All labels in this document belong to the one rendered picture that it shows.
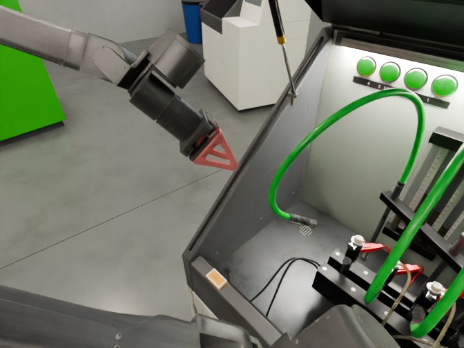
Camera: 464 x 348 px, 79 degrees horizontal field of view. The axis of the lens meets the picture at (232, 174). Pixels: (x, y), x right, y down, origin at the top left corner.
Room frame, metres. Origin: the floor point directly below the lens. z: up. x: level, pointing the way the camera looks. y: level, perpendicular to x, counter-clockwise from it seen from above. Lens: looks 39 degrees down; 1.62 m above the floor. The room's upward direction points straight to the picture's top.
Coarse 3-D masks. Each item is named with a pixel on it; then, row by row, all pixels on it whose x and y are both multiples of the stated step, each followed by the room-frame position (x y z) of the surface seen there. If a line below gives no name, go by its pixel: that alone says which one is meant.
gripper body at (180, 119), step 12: (168, 108) 0.40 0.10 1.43; (180, 108) 0.41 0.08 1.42; (192, 108) 0.43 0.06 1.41; (168, 120) 0.40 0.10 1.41; (180, 120) 0.40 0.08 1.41; (192, 120) 0.41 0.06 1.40; (204, 120) 0.40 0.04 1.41; (168, 132) 0.41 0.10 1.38; (180, 132) 0.40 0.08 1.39; (192, 132) 0.40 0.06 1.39; (204, 132) 0.38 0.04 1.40; (180, 144) 0.40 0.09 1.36; (192, 144) 0.37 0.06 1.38
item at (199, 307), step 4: (196, 296) 0.44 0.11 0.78; (196, 300) 0.44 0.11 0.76; (200, 300) 0.43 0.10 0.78; (196, 304) 0.44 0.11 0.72; (200, 304) 0.43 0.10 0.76; (204, 304) 0.41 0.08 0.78; (196, 308) 0.45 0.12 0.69; (200, 308) 0.43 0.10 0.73; (204, 308) 0.41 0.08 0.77; (208, 308) 0.40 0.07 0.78; (196, 312) 0.44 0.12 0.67; (200, 312) 0.43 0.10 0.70; (204, 312) 0.41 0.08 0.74; (208, 312) 0.40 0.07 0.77; (212, 316) 0.39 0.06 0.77
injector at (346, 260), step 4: (352, 240) 0.40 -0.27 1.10; (356, 244) 0.39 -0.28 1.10; (360, 244) 0.39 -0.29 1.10; (348, 248) 0.41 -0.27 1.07; (356, 248) 0.39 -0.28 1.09; (360, 248) 0.39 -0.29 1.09; (348, 252) 0.40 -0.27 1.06; (352, 252) 0.39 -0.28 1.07; (356, 252) 0.39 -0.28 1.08; (348, 256) 0.40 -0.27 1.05; (352, 256) 0.39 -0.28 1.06; (356, 256) 0.39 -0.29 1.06; (344, 260) 0.38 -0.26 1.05; (348, 260) 0.38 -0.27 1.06; (352, 260) 0.39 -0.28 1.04; (344, 264) 0.40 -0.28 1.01; (348, 264) 0.40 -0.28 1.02; (344, 268) 0.40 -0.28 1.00; (348, 268) 0.39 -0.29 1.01; (340, 272) 0.40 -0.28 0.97; (344, 272) 0.40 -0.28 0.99
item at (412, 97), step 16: (368, 96) 0.47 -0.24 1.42; (384, 96) 0.47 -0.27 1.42; (400, 96) 0.49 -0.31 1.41; (416, 96) 0.51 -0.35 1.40; (336, 112) 0.45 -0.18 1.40; (320, 128) 0.43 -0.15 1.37; (304, 144) 0.42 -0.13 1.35; (416, 144) 0.53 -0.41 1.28; (288, 160) 0.41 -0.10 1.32; (272, 192) 0.40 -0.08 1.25; (272, 208) 0.40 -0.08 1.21
